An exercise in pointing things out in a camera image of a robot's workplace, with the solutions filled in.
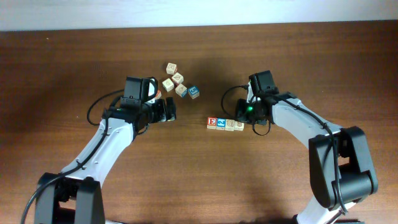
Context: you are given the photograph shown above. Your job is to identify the wooden block red letter E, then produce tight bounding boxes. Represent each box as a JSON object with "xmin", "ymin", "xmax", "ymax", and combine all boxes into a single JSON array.
[{"xmin": 206, "ymin": 117, "xmax": 217, "ymax": 129}]

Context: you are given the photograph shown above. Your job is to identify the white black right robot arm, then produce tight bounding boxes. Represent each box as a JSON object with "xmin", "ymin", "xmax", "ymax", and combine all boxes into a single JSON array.
[{"xmin": 235, "ymin": 71, "xmax": 379, "ymax": 224}]

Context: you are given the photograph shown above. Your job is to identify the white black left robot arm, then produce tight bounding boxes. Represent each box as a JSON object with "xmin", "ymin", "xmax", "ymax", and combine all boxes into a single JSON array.
[{"xmin": 21, "ymin": 77, "xmax": 176, "ymax": 223}]

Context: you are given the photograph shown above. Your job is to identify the wooden block red letter A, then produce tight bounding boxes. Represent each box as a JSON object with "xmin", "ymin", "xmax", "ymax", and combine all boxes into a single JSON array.
[{"xmin": 155, "ymin": 90, "xmax": 162, "ymax": 100}]

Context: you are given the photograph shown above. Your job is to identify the wooden block back red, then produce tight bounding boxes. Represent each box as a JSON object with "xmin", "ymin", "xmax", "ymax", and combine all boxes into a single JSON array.
[{"xmin": 162, "ymin": 78, "xmax": 174, "ymax": 92}]

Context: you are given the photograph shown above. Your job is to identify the wooden block teal side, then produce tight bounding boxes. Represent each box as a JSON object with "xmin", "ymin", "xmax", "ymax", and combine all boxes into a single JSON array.
[{"xmin": 175, "ymin": 84, "xmax": 187, "ymax": 98}]

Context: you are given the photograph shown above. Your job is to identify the wooden block red edge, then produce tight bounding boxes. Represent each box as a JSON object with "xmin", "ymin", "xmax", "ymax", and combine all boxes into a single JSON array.
[{"xmin": 171, "ymin": 72, "xmax": 184, "ymax": 86}]

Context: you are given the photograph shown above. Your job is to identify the wooden block blue number 5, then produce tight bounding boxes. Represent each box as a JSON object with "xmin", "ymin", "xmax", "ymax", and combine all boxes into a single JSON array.
[{"xmin": 188, "ymin": 86, "xmax": 200, "ymax": 99}]

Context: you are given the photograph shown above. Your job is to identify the plain wooden picture block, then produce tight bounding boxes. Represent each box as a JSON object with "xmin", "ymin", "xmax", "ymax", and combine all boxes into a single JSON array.
[{"xmin": 165, "ymin": 63, "xmax": 178, "ymax": 75}]

